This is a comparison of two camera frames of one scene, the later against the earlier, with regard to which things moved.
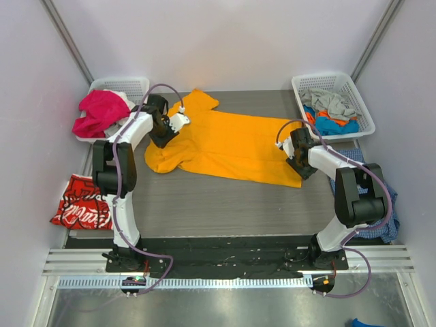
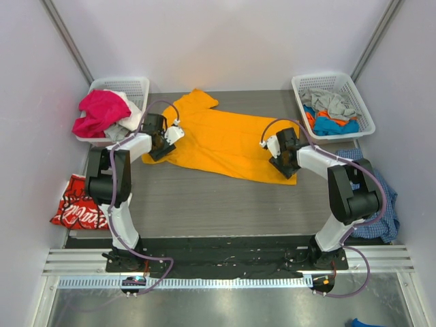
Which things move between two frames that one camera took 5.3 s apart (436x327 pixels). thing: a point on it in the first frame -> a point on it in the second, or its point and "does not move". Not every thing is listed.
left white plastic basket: (135, 87) does not move
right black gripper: (302, 167) -> (284, 167)
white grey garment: (120, 122) does not move
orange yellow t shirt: (219, 144) does not move
